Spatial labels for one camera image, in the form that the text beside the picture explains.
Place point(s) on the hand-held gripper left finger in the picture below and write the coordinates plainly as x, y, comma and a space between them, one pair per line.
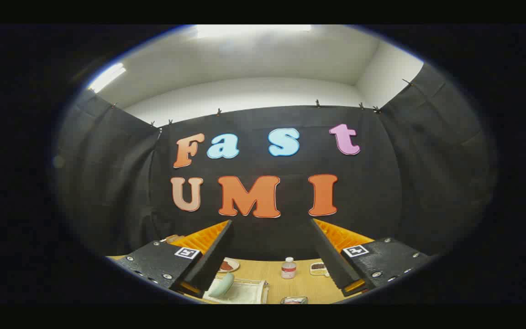
213, 256

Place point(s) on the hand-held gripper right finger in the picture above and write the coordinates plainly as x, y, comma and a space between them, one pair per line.
331, 256

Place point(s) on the pale green plate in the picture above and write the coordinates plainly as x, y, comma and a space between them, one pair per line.
221, 285

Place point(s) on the white divided dish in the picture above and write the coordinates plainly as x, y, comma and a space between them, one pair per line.
319, 272

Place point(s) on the beige plate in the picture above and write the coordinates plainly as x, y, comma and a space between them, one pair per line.
233, 267

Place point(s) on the dark brown beans pile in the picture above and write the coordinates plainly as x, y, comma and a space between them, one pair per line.
318, 266

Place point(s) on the red meat piece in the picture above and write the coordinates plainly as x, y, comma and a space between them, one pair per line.
226, 265

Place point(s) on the toast bread slices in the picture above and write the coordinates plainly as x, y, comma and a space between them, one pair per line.
174, 237

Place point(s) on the red label plastic bottle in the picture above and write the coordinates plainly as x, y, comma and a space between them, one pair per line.
288, 268

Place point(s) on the white drip tray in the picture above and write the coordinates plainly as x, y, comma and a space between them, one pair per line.
244, 294

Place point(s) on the ceiling light panel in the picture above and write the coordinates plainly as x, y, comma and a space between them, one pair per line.
106, 76

